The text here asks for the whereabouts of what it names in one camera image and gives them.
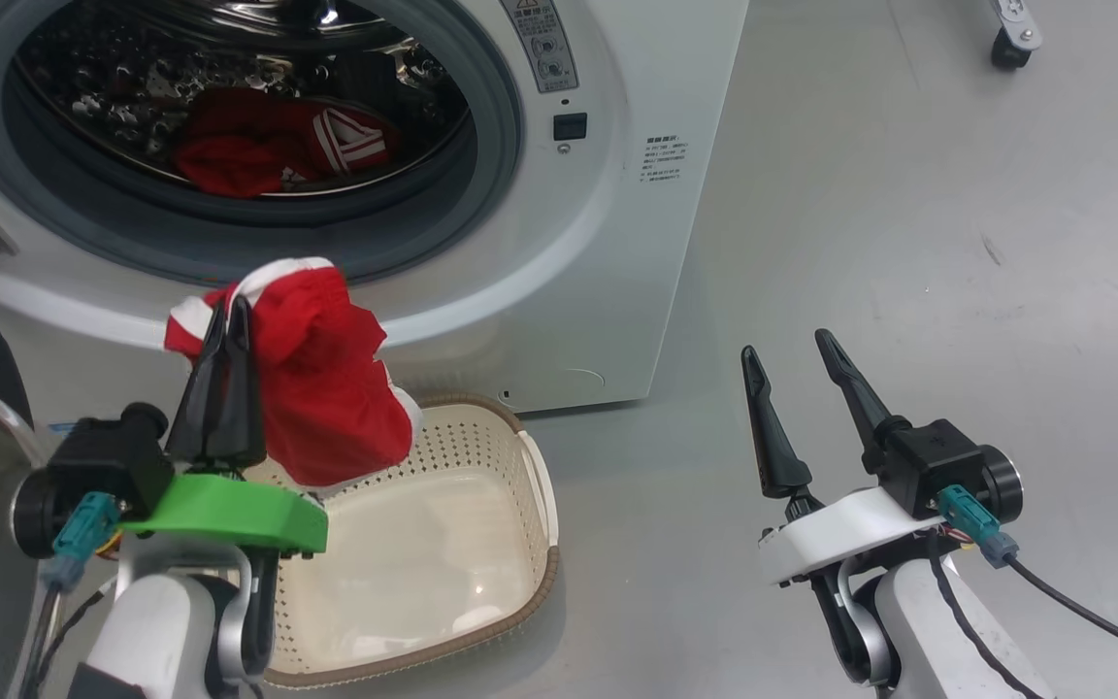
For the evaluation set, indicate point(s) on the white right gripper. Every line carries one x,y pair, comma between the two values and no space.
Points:
840,539

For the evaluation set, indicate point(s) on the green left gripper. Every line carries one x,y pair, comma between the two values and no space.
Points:
229,515

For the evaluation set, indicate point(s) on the red garment with white band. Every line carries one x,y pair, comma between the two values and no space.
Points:
326,388

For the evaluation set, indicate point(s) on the red garment with white stripes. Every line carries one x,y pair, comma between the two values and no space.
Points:
258,146

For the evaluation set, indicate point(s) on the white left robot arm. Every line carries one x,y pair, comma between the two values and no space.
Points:
161,631

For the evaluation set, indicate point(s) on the cream perforated laundry basket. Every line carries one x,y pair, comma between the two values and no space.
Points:
423,573

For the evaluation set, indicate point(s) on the white front-load washing machine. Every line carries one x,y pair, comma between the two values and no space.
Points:
598,243

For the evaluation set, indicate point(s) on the black caster wheel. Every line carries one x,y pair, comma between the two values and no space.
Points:
1010,44

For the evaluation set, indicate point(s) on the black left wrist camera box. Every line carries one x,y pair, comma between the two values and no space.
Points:
103,466

